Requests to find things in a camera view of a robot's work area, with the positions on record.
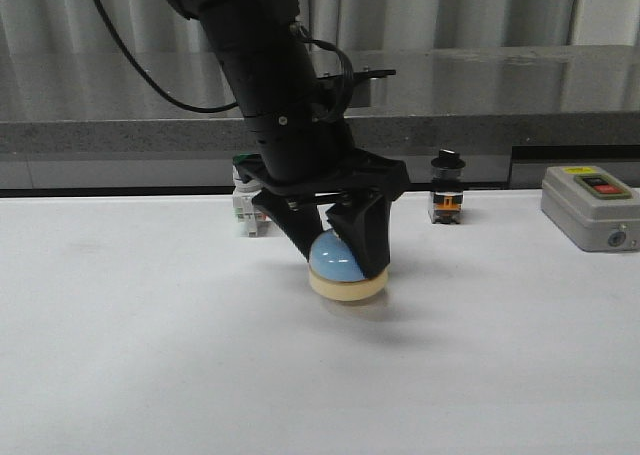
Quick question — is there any blue and cream desk bell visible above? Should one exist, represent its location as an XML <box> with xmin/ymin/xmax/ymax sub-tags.
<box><xmin>308</xmin><ymin>230</ymin><xmax>388</xmax><ymax>302</ymax></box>

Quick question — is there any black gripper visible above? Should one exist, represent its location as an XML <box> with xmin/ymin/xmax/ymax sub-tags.
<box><xmin>234</xmin><ymin>119</ymin><xmax>409</xmax><ymax>278</ymax></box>

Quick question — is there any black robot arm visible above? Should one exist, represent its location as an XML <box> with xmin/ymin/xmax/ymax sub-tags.
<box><xmin>167</xmin><ymin>0</ymin><xmax>409</xmax><ymax>278</ymax></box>

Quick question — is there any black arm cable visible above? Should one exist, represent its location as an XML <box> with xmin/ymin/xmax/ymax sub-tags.
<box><xmin>83</xmin><ymin>0</ymin><xmax>241</xmax><ymax>114</ymax></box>

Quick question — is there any grey curtain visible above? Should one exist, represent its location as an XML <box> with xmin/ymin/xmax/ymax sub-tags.
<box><xmin>1</xmin><ymin>0</ymin><xmax>639</xmax><ymax>54</ymax></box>

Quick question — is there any black selector knob switch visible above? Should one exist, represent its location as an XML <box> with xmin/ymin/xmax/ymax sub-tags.
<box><xmin>428</xmin><ymin>149</ymin><xmax>466</xmax><ymax>224</ymax></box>

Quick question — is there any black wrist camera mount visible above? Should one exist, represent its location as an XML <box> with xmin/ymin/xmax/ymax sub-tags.
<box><xmin>318</xmin><ymin>67</ymin><xmax>397</xmax><ymax>108</ymax></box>

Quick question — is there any green push button switch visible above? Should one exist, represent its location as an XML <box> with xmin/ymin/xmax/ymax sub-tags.
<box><xmin>232</xmin><ymin>154</ymin><xmax>269</xmax><ymax>237</ymax></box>

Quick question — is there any grey start stop switch box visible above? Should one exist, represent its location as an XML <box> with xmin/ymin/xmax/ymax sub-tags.
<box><xmin>541</xmin><ymin>165</ymin><xmax>639</xmax><ymax>252</ymax></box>

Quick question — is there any grey granite counter ledge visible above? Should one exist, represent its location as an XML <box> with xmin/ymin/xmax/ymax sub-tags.
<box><xmin>0</xmin><ymin>44</ymin><xmax>640</xmax><ymax>199</ymax></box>

